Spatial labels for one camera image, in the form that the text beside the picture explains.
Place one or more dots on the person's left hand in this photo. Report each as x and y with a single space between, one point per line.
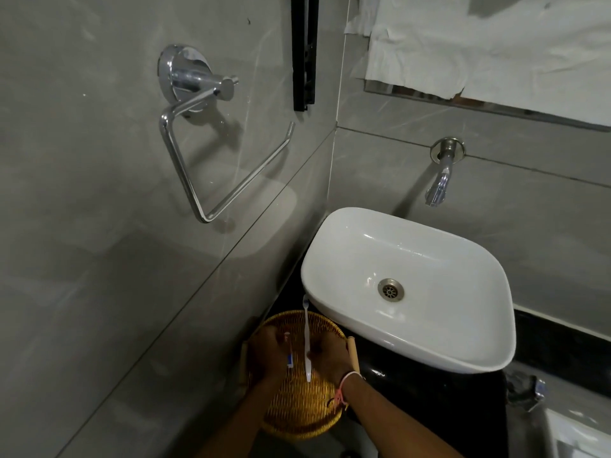
267 352

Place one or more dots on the person's right hand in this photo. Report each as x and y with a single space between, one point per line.
332 357

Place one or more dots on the person's right fingers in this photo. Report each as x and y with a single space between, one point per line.
324 345

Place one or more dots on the person's left fingers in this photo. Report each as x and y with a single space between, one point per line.
273 338

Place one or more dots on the person's right forearm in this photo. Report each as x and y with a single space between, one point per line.
396 419

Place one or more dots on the person's left forearm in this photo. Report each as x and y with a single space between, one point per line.
243 419

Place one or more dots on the pink thread wristband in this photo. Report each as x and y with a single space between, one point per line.
344 383

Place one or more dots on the round woven wicker basket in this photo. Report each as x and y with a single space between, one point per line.
296 405

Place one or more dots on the metal basin drain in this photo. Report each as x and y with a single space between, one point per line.
391 289

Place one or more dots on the white ceramic wash basin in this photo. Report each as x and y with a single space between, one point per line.
429 262

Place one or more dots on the chrome bathroom fitting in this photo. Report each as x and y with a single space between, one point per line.
527 388

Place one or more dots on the white paper sheet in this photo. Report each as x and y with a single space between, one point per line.
477 42

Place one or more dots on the chrome wall tap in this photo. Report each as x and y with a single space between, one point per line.
444 171

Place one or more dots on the black vertical frame bar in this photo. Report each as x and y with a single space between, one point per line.
304 52

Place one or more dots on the wall mirror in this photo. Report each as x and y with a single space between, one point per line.
525 112

